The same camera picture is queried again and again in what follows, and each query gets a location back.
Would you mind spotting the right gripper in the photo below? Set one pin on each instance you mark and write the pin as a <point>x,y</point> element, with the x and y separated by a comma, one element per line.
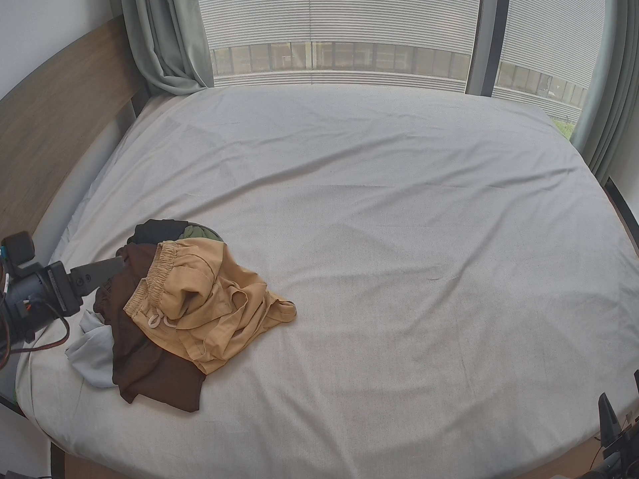
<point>614,454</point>

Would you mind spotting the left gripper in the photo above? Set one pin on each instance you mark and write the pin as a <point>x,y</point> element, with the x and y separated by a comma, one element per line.
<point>40,292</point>

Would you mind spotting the tan shorts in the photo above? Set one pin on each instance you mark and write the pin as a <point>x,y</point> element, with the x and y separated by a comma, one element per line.
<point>214,292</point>

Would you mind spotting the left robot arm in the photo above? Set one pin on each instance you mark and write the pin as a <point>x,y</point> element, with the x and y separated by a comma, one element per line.
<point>15,322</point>

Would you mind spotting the bed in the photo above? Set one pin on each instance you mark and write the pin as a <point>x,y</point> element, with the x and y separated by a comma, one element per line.
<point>374,192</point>

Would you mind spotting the white garment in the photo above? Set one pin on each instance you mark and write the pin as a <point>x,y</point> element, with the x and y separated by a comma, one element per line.
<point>92,357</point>

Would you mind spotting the black garment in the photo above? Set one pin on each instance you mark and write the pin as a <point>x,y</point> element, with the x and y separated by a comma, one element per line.
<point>154,230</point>

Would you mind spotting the brown garment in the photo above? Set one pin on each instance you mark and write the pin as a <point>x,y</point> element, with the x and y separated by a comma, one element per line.
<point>149,372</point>

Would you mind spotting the green garment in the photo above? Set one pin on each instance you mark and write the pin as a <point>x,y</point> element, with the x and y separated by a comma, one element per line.
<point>199,231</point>

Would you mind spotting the grey-green curtain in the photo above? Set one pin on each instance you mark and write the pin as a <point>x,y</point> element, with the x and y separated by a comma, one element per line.
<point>624,68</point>
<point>159,28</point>

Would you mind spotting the window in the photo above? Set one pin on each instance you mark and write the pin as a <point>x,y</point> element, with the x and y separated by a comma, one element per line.
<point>349,18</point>

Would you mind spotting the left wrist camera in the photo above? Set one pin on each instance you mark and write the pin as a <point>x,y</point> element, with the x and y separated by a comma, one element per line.
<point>20,250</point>

